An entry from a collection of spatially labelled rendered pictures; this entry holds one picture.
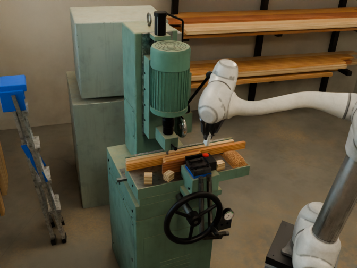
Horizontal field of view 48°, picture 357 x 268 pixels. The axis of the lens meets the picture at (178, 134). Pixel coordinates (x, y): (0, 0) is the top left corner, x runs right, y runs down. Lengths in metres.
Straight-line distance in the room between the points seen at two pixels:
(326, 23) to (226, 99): 3.12
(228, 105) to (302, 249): 0.65
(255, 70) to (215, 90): 2.78
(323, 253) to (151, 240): 0.84
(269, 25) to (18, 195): 2.75
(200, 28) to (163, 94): 2.10
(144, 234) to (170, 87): 0.75
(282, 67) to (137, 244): 2.85
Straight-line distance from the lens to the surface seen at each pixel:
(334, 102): 1.57
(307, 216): 1.85
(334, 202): 1.58
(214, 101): 1.42
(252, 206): 3.25
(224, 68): 1.54
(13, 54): 4.11
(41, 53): 4.10
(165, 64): 1.70
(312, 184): 3.66
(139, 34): 1.90
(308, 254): 1.69
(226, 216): 2.10
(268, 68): 4.30
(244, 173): 2.07
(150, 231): 2.03
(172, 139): 1.90
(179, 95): 1.77
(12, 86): 2.34
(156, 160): 1.98
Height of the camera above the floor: 2.01
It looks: 29 degrees down
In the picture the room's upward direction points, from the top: 3 degrees clockwise
